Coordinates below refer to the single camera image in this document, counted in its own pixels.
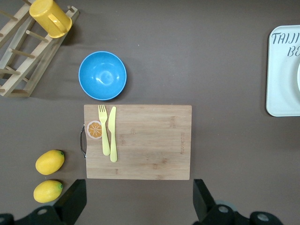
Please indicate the wooden orange slice toy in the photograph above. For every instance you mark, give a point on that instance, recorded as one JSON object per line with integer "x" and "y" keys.
{"x": 93, "y": 129}

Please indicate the yellow lemon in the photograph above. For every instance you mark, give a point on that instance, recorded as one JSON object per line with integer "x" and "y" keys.
{"x": 49, "y": 162}
{"x": 47, "y": 191}

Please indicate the blue plastic bowl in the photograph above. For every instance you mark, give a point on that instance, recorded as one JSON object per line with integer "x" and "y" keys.
{"x": 102, "y": 75}

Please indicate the bamboo cutting board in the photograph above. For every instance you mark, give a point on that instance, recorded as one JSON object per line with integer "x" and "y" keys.
{"x": 150, "y": 145}

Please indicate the yellow plastic mug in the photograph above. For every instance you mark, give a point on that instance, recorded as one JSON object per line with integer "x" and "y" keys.
{"x": 47, "y": 14}

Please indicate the yellow plastic knife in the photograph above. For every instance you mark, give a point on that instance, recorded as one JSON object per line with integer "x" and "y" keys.
{"x": 113, "y": 136}

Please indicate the cream bear print tray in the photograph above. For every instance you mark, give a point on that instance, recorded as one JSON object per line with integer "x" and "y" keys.
{"x": 281, "y": 89}

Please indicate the wooden peg drying rack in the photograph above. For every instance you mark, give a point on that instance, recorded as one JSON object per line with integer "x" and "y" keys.
{"x": 18, "y": 79}

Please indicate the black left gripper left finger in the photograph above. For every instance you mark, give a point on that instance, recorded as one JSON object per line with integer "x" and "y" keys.
{"x": 70, "y": 201}

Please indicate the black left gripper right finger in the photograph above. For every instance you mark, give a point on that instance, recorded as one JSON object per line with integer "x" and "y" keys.
{"x": 202, "y": 201}

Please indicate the white round plate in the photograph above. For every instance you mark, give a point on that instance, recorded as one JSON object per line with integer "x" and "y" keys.
{"x": 298, "y": 77}

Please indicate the yellow plastic fork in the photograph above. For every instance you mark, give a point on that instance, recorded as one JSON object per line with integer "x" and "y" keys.
{"x": 105, "y": 140}

